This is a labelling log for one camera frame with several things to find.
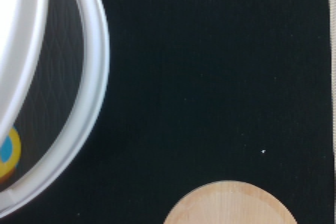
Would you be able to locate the white two-tier lazy Susan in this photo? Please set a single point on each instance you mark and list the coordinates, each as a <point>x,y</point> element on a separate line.
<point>54,65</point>

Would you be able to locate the black tablecloth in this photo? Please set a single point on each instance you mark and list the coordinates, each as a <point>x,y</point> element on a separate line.
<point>218,105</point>

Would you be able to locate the round wooden coaster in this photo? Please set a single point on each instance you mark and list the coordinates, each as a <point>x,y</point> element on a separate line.
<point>230,202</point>

